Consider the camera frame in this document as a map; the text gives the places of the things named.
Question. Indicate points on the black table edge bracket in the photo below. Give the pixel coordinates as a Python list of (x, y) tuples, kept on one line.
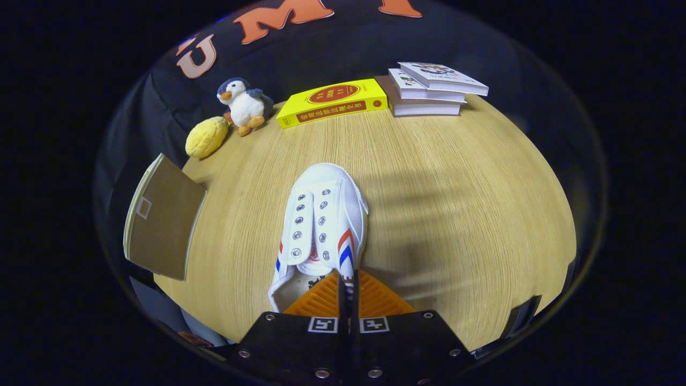
[(522, 316)]

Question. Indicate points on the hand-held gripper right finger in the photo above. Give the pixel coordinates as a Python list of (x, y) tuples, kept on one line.
[(356, 300)]

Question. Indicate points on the white canvas shoe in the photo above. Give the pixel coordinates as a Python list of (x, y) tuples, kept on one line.
[(321, 187)]

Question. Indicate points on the white book colourful illustrated cover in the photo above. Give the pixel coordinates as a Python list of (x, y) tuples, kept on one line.
[(445, 72)]

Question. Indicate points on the plush penguin toy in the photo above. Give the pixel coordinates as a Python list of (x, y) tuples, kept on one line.
[(244, 107)]

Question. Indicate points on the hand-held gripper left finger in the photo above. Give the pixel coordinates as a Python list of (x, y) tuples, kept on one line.
[(341, 300)]

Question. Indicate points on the brown cover book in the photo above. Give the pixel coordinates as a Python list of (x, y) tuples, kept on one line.
[(426, 110)]

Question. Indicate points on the yellow book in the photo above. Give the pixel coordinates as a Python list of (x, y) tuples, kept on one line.
[(332, 99)]

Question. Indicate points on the black backdrop cloth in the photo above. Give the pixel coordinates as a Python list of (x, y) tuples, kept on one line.
[(348, 48)]

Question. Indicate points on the beige fabric storage box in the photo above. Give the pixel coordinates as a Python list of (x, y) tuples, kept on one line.
[(163, 220)]

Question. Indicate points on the yellow bumpy plush ball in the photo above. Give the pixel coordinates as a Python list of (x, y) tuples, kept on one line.
[(206, 138)]

